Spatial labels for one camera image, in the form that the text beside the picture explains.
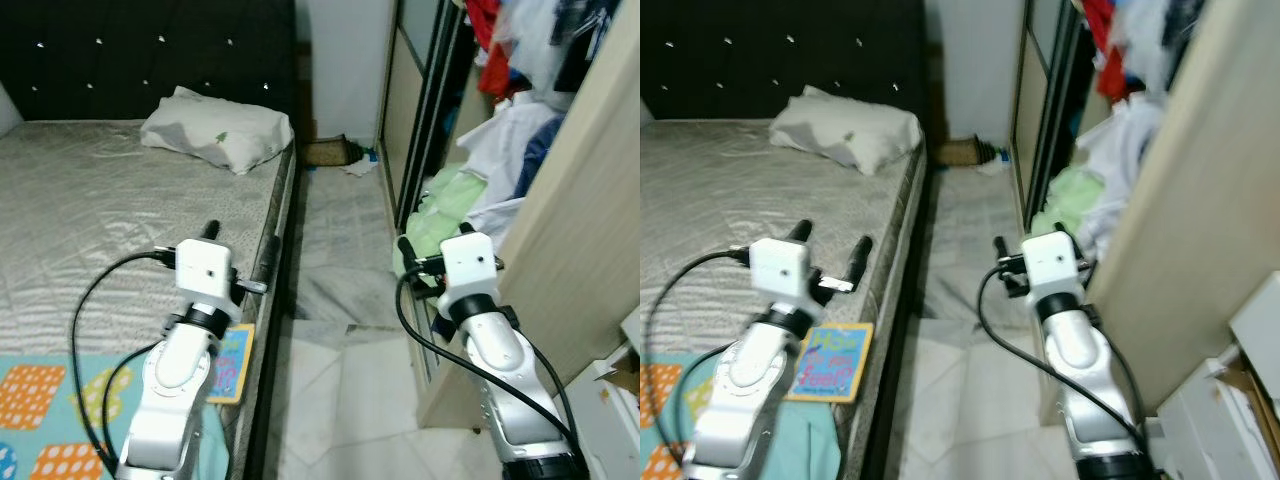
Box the blue yellow children's board book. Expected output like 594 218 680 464
785 320 875 405
205 322 257 405

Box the white pillow with tree print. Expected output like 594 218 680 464
140 86 295 177
770 85 924 179

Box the teal blanket with colourful shapes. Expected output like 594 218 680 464
640 350 847 480
0 355 232 480

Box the light green ruffled dress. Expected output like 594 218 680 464
393 165 490 292
1030 165 1107 242

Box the grey quilted mattress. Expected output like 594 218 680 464
0 118 300 480
640 118 927 480

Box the white collared shirt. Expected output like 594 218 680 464
1075 95 1167 262
458 95 567 242

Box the dark bed base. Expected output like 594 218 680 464
240 150 303 480
860 150 938 480

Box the grey-blue knit garment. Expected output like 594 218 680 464
510 120 562 202

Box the beige wooden wardrobe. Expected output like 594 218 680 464
1010 0 1280 418
380 0 641 433

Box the dark tufted headboard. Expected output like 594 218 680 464
0 0 297 127
640 0 927 127

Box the red shirt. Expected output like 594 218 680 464
1080 0 1132 102
465 0 522 102

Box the brown cardboard box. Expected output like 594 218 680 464
600 345 641 397
1215 350 1280 463

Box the white plastic storage box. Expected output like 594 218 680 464
1150 270 1280 480
575 340 641 480

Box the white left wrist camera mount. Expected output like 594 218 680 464
175 238 240 322
750 237 817 322

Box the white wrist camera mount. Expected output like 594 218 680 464
1020 230 1087 317
175 238 240 322
440 232 500 320
750 237 817 322

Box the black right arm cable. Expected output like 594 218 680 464
976 262 1153 456
394 262 586 456

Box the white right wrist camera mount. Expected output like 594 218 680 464
440 232 500 320
1020 230 1087 317

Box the black left wrist camera cable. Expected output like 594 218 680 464
68 248 181 476
643 248 756 471

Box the black left forearm cable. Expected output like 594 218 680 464
675 365 731 466
98 342 166 456

